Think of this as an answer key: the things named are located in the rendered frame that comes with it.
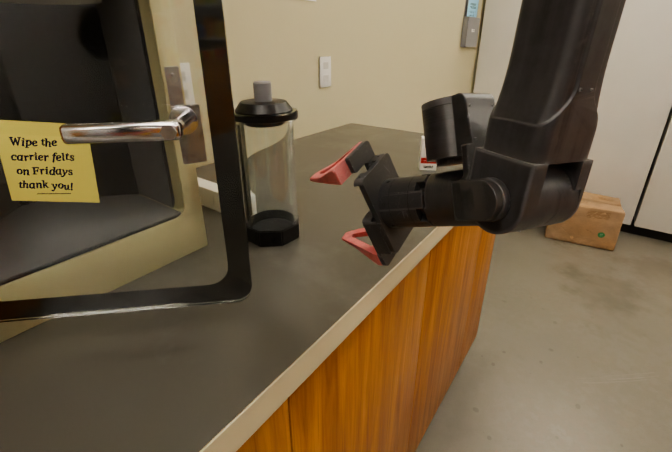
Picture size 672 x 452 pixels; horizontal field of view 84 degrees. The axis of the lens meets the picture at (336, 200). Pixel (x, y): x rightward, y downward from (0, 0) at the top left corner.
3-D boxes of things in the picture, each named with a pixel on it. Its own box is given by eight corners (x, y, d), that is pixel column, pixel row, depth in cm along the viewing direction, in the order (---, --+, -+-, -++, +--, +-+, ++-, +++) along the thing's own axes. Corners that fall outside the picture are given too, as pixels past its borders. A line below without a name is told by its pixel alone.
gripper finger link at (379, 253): (341, 193, 52) (399, 186, 46) (361, 233, 54) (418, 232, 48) (314, 222, 47) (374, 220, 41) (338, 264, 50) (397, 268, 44)
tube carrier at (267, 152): (230, 229, 68) (215, 110, 59) (275, 210, 75) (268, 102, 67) (269, 249, 61) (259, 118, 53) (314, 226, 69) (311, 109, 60)
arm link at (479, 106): (500, 223, 27) (575, 210, 31) (484, 68, 27) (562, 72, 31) (406, 220, 38) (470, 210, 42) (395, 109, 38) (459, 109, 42)
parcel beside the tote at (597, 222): (543, 237, 262) (552, 200, 250) (545, 219, 287) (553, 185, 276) (613, 252, 243) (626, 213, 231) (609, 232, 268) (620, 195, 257)
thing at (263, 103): (224, 124, 60) (219, 81, 58) (268, 116, 67) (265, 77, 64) (261, 132, 55) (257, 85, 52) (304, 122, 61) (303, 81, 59)
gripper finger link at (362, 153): (319, 149, 49) (378, 136, 43) (342, 194, 52) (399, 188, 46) (288, 176, 45) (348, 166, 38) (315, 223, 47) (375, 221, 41)
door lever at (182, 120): (92, 137, 34) (85, 108, 33) (200, 133, 35) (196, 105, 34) (61, 153, 29) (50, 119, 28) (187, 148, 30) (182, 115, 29)
